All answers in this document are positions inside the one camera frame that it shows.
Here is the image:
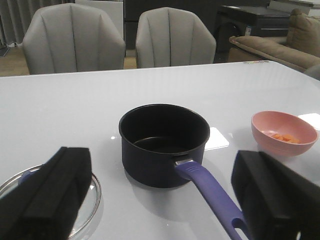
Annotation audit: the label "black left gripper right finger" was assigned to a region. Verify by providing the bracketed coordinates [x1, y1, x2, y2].
[231, 150, 320, 240]

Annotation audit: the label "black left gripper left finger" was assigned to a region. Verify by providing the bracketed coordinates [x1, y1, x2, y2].
[0, 147, 92, 240]

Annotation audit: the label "glass lid with blue knob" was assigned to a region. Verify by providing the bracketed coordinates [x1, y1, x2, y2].
[0, 165, 104, 240]

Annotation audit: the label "orange ham pieces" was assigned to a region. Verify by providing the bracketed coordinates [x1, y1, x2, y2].
[271, 133, 301, 144]

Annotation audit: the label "pink bowl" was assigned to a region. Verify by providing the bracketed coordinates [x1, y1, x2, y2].
[251, 110, 318, 157]

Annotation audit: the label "dark blue saucepan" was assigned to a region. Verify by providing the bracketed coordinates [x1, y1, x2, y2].
[118, 103, 250, 240]

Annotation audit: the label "beige sofa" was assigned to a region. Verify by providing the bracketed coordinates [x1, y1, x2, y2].
[227, 9, 320, 73]

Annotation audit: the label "left grey upholstered chair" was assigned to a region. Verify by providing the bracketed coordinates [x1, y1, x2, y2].
[22, 3, 126, 75]

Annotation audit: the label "grey upholstered chair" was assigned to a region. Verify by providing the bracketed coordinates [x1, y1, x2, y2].
[22, 3, 126, 75]
[135, 7, 217, 68]

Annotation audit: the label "dark side table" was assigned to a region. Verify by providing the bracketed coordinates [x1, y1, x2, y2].
[214, 5, 290, 53]

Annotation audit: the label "grey curtain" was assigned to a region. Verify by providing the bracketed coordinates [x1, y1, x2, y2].
[0, 0, 75, 47]

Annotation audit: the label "right grey upholstered chair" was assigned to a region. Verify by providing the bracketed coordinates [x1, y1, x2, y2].
[135, 7, 217, 68]

